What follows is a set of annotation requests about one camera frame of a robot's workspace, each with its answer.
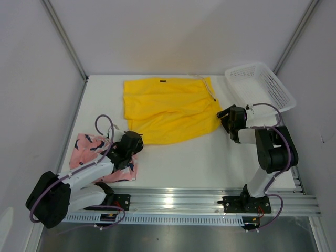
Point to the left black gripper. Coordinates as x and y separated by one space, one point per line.
138 147

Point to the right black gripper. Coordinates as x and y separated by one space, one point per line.
224 120

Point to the yellow shorts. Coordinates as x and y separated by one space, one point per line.
170 110

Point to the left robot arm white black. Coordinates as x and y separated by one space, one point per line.
95 162

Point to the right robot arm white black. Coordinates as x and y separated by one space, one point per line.
276 154

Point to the white perforated plastic basket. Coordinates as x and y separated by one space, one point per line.
256 86

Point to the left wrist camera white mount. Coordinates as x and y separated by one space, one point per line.
115 134

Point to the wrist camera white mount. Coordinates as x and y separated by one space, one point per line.
115 134
250 114

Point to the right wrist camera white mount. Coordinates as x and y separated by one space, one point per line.
250 114

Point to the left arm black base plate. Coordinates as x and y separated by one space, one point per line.
121 200

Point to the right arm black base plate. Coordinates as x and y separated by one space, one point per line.
238 204

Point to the white slotted cable duct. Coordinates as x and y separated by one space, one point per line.
155 219

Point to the aluminium mounting rail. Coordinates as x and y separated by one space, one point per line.
204 202

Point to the right aluminium corner post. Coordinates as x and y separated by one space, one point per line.
299 30

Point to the aluminium corner post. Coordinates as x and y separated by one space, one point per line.
299 30
56 22

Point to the left aluminium corner post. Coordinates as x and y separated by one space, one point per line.
56 22

